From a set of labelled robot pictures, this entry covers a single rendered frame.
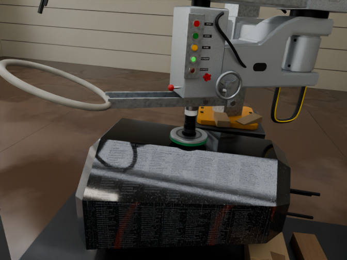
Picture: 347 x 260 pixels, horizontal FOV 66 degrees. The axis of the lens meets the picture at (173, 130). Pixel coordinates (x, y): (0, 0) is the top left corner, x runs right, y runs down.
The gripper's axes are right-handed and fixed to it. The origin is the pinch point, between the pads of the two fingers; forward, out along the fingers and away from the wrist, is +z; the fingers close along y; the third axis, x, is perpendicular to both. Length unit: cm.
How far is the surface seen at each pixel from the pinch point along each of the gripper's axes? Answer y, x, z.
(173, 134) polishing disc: 84, 17, 33
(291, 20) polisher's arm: 114, 15, -47
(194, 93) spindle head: 82, 5, 6
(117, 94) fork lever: 48, 12, 23
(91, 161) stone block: 48, 17, 65
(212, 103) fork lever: 96, 13, 7
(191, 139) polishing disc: 93, 11, 30
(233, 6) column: 100, 84, -56
